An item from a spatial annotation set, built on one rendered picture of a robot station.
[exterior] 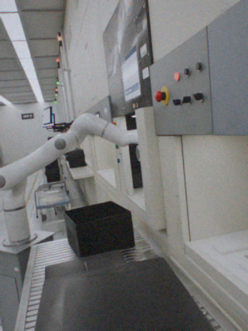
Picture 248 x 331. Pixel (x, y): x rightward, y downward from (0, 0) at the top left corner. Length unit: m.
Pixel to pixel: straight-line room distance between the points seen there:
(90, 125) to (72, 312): 1.05
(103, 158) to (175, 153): 2.39
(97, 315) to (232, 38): 0.63
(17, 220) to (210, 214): 1.04
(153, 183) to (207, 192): 0.23
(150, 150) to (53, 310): 0.78
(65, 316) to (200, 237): 0.72
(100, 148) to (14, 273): 2.05
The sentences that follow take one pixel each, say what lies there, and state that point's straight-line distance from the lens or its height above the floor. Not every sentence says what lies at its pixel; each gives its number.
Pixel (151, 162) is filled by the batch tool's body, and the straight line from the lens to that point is 1.21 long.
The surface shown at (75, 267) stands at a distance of 1.08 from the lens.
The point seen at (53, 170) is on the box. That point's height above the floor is 0.67.
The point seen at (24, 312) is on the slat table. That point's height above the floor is 0.76.
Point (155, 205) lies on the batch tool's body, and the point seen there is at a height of 0.98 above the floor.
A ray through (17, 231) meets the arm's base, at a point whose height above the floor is 0.83.
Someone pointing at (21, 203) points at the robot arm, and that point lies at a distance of 1.70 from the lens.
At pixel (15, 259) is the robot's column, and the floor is 0.72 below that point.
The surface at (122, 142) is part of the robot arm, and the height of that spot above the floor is 1.25.
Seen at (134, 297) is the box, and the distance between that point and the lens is 0.60.
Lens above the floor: 1.33
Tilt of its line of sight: 9 degrees down
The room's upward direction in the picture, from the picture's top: 7 degrees counter-clockwise
